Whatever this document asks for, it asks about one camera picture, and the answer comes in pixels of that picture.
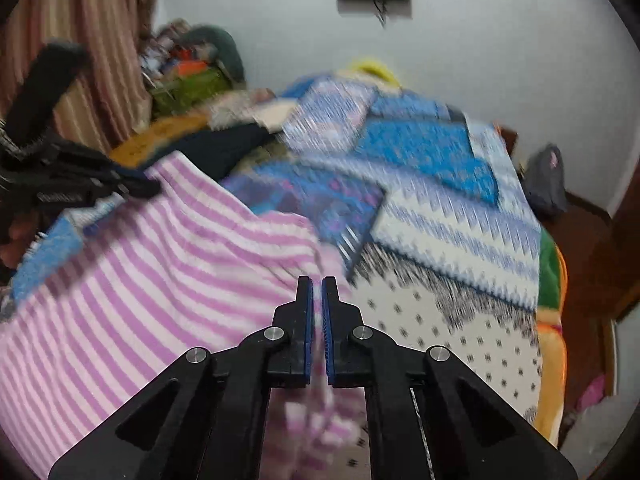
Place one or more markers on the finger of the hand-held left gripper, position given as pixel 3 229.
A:
pixel 137 187

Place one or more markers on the grey curved pillow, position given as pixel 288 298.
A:
pixel 225 45

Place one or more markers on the pink white striped towel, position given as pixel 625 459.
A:
pixel 150 285

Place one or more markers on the orange box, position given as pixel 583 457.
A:
pixel 192 66

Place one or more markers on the pile of paper clutter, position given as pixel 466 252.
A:
pixel 160 50

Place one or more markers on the yellow foam tube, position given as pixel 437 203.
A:
pixel 372 67

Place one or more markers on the orange green fleece blanket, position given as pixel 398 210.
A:
pixel 552 340

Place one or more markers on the blue patchwork blanket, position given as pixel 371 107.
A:
pixel 425 170

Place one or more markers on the wooden lap table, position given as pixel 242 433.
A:
pixel 145 142

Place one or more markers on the black folded cloth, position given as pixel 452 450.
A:
pixel 225 152

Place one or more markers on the brown wooden door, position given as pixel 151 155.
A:
pixel 627 260

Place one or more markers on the striped brown curtain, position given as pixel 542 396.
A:
pixel 100 35

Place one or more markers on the green storage bag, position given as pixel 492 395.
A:
pixel 187 92

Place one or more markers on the grey backpack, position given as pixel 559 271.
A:
pixel 545 182

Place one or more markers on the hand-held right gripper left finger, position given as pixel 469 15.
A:
pixel 300 340

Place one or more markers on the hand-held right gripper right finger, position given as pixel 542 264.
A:
pixel 334 340

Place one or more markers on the wooden bed frame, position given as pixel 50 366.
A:
pixel 509 150

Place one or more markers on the pink plastic item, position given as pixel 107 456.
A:
pixel 591 391

